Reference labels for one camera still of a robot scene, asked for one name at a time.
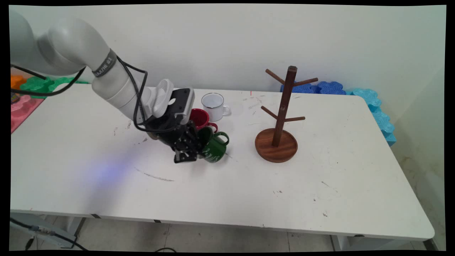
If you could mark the pink foam mat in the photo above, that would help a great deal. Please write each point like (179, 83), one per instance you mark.
(21, 110)

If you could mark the brown wooden mug tree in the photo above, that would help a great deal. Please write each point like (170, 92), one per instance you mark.
(276, 151)

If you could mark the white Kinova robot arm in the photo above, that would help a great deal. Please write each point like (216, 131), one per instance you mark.
(71, 39)

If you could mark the green foam mat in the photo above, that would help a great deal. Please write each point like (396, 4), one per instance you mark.
(35, 85)

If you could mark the red enamel mug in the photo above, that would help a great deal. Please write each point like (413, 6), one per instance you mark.
(199, 117)

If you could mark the green enamel mug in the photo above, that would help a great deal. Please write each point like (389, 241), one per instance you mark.
(215, 151)

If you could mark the dark blue foam mat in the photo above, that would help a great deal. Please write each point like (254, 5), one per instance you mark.
(330, 88)

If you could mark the white enamel mug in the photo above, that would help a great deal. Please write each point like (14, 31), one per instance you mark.
(215, 110)

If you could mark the white table leg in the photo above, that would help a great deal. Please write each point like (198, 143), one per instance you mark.
(339, 243)

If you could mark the orange foam mat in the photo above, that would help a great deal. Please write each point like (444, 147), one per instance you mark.
(16, 83)

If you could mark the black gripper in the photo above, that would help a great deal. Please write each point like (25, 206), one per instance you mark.
(167, 133)

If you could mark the light blue foam mat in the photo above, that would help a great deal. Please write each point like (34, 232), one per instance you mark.
(376, 110)

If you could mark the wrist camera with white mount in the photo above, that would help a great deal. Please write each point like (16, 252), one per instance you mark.
(181, 101)

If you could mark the grey metal base beam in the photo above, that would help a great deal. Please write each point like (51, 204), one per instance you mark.
(35, 236)

